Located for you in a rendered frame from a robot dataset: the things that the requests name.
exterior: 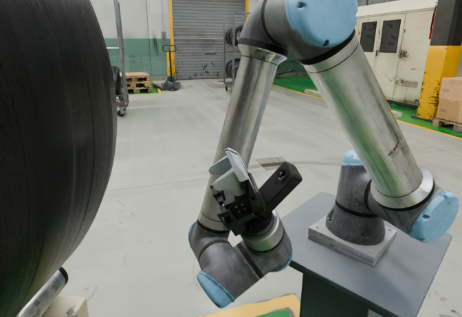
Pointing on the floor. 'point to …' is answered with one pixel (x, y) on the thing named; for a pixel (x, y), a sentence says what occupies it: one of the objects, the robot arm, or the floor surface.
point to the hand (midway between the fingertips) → (234, 153)
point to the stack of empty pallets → (137, 82)
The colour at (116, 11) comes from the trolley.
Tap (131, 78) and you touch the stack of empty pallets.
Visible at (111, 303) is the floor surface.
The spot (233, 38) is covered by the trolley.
